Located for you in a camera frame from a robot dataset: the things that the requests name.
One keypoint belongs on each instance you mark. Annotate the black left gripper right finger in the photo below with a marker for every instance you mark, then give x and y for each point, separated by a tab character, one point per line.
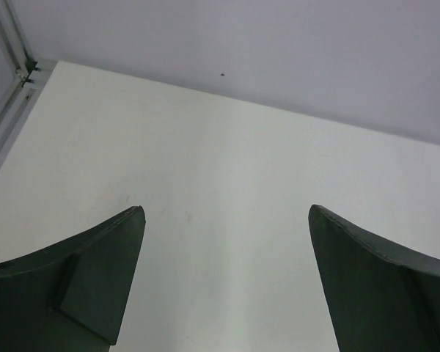
381	295

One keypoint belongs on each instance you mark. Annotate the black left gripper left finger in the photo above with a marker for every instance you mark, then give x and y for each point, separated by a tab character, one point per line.
72	295

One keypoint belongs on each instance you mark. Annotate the aluminium frame post left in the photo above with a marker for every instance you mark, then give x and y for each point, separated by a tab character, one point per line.
22	77

